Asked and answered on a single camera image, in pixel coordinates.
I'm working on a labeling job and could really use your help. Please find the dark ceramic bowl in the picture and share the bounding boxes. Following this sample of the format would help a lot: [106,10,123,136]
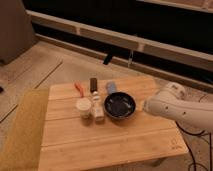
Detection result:
[104,92,136,120]

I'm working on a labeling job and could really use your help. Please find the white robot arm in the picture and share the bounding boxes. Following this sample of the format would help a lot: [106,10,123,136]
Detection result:
[143,82,213,132]

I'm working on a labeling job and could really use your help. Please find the blue sponge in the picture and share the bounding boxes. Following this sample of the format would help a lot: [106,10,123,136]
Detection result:
[106,82,117,94]

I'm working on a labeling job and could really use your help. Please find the dark brown block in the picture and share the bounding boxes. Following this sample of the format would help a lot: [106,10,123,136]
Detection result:
[90,78,98,93]

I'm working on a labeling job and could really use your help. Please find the small white bottle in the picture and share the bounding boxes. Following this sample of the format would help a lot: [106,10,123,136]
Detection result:
[92,91,104,121]

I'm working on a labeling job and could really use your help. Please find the white cup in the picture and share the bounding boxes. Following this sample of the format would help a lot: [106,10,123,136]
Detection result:
[76,98,92,118]

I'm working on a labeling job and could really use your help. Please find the wooden slat table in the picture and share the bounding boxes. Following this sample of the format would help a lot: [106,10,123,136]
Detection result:
[38,76,188,171]

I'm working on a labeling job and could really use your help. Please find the yellow-green mat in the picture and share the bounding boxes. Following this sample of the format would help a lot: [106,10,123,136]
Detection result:
[0,89,49,171]

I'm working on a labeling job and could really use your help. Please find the grey cabinet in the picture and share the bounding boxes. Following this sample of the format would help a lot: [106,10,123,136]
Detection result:
[0,0,37,64]

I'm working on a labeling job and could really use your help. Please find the black table leg bracket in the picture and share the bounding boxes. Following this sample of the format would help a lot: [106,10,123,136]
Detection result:
[103,51,114,65]

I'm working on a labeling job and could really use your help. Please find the black cables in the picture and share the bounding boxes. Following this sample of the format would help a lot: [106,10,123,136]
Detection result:
[175,93,213,171]

